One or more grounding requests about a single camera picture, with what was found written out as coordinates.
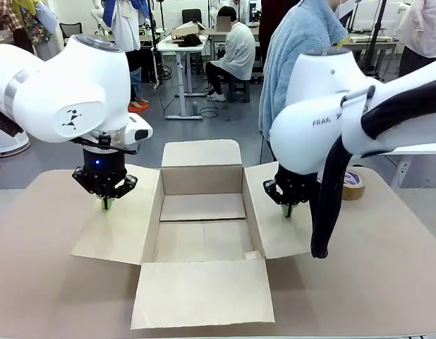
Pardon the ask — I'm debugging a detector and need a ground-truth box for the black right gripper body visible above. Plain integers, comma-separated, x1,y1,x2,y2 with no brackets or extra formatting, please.
275,165,324,206

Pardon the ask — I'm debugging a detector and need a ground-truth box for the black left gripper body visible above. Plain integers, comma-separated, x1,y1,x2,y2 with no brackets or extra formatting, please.
82,132,128,194

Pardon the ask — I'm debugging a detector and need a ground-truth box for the brown packing tape roll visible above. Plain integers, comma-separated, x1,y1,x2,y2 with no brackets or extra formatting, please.
341,168,367,201

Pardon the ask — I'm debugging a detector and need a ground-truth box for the brown cardboard box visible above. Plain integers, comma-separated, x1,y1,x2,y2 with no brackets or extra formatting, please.
70,139,320,330

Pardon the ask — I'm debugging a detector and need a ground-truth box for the white air purifier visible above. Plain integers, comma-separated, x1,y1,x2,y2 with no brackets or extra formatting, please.
0,123,30,156

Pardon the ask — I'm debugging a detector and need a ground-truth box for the dark plastic stool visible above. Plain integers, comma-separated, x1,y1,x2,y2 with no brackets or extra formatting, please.
227,76,250,104

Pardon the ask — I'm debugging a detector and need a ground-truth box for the white rounded table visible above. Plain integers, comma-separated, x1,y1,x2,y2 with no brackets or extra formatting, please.
383,145,436,157

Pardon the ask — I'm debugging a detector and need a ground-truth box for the person in blue fleece jacket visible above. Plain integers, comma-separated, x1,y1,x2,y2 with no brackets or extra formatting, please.
258,0,349,142

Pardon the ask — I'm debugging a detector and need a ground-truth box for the black office chair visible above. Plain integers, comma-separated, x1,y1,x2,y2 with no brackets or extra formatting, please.
59,23,83,47

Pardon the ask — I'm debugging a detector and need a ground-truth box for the white standing desk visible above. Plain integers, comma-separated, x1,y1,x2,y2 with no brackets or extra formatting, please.
156,33,205,121

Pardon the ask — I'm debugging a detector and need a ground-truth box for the seated person in white coat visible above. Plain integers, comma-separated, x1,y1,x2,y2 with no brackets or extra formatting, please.
205,6,257,102

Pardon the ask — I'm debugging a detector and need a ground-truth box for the black bag on desk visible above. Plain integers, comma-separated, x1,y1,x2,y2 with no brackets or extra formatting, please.
178,34,203,48

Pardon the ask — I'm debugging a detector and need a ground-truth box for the person in floral clothes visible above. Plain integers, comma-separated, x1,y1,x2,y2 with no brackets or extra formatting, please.
11,0,60,61

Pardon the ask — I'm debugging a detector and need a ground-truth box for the open cardboard box on desk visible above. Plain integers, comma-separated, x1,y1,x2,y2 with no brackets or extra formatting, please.
171,21,207,42

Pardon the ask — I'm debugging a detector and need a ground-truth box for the person in dark red top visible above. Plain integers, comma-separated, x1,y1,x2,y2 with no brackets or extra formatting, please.
258,0,288,71

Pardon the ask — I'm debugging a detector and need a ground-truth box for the black tripod stand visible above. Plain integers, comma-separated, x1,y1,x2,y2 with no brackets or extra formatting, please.
362,0,389,70

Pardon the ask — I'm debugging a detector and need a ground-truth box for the person in plaid shirt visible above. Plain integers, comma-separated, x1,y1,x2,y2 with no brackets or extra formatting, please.
0,0,27,64

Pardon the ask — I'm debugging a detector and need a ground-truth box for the person in pale pink shirt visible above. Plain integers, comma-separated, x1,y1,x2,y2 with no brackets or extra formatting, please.
397,0,436,81

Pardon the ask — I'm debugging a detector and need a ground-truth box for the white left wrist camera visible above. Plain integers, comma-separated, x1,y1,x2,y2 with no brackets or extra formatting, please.
128,113,154,145

